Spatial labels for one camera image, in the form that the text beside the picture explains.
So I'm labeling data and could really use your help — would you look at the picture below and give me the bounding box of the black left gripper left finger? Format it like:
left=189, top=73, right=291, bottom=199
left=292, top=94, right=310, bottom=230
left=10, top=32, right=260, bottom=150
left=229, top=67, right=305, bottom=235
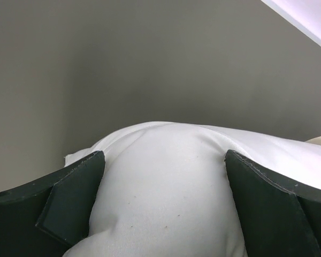
left=0, top=151, right=105, bottom=256

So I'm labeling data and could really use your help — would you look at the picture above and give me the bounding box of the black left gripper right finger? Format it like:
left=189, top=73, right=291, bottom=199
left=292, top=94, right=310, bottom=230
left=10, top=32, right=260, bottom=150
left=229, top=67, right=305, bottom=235
left=225, top=150, right=321, bottom=256

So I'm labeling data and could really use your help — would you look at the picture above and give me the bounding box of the white pillow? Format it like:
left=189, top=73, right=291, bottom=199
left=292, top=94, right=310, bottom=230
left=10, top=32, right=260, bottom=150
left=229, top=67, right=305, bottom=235
left=65, top=122, right=321, bottom=256

